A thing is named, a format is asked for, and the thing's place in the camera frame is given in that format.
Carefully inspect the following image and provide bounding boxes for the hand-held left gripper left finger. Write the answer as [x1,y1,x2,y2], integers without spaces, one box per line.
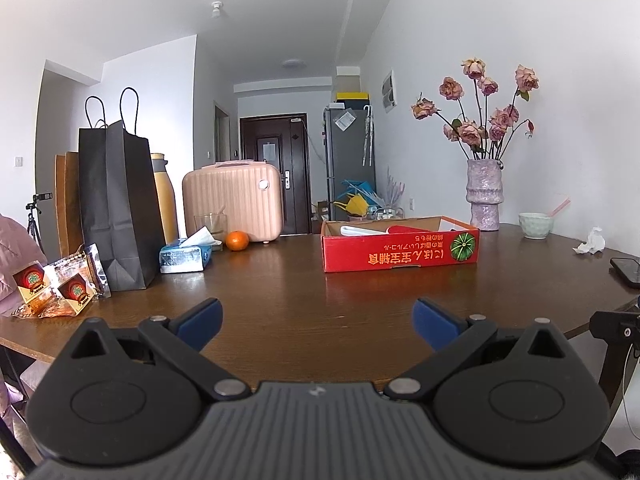
[59,297,252,403]

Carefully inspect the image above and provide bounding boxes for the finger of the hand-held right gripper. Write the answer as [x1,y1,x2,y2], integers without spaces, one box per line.
[589,310,640,346]

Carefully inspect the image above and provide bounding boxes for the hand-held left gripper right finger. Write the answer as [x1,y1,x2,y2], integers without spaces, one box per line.
[382,297,577,403]

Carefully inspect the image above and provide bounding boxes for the red cardboard box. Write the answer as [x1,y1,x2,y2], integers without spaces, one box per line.
[321,215,480,274]

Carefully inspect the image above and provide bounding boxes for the black smartphone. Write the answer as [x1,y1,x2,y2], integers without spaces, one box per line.
[609,257,640,290]

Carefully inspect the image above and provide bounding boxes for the blue tissue pack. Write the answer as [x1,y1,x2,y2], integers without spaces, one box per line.
[158,226,223,275]

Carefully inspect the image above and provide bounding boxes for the crumpled white tissue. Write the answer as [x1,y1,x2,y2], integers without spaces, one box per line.
[572,226,606,256]

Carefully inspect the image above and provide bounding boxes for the clear drinking glass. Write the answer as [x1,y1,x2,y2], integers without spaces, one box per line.
[193,212,229,247]

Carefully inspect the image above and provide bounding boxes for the silver foil packet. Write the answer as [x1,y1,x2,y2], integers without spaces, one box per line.
[82,243,112,300]

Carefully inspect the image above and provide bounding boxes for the pink ribbed suitcase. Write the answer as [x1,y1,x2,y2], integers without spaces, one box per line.
[181,159,284,245]

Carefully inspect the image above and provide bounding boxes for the yellow thermos bottle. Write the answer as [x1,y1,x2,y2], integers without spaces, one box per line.
[149,152,180,245]

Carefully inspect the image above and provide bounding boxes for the pale green bowl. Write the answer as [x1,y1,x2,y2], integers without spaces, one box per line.
[517,211,554,240]

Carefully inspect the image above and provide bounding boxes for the pink textured vase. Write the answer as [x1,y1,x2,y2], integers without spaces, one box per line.
[466,158,505,232]

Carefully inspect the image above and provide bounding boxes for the black paper bag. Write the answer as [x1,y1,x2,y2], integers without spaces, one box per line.
[77,87,166,292]

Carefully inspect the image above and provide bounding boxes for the pale dried pampas grass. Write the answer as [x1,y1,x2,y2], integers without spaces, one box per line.
[382,167,406,209]

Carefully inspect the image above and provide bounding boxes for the yellow watering can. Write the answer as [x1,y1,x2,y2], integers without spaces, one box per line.
[333,194,369,219]

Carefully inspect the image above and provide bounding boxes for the brown paper bag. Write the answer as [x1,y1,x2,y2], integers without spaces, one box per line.
[54,151,84,257]

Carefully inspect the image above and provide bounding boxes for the dark brown entrance door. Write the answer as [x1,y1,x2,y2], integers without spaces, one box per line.
[239,113,312,236]

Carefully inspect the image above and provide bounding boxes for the grey refrigerator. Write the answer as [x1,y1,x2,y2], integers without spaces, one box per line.
[323,104,377,222]

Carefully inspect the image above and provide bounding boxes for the dried pink roses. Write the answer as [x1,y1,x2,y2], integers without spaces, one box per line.
[410,57,540,162]

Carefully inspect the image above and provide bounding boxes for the white hanging umbrella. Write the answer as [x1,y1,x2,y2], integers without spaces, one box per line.
[361,105,376,167]

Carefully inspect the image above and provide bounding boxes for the small camera on tripod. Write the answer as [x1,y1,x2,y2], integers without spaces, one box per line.
[25,192,54,261]

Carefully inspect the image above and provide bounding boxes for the white wall panel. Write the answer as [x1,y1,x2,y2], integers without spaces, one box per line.
[380,70,399,112]

